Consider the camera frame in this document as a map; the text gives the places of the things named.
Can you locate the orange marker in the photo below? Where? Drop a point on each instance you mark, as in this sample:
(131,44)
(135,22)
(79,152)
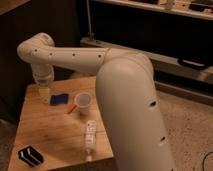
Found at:
(71,108)

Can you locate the vertical metal pole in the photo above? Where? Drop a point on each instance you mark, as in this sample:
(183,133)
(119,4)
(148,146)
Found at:
(90,32)

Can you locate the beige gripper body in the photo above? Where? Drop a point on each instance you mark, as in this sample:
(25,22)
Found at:
(44,93)

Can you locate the black eraser with white stripes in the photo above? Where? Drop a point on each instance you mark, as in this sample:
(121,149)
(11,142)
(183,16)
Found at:
(30,156)

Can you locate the wooden table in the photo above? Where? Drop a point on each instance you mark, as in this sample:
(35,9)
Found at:
(54,133)

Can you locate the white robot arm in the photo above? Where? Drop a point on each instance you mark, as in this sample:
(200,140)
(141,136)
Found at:
(126,97)

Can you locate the metal shelf rail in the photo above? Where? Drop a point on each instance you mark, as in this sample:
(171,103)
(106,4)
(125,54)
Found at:
(160,62)

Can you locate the white remote control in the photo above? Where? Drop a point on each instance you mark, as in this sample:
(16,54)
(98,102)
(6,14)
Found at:
(90,136)

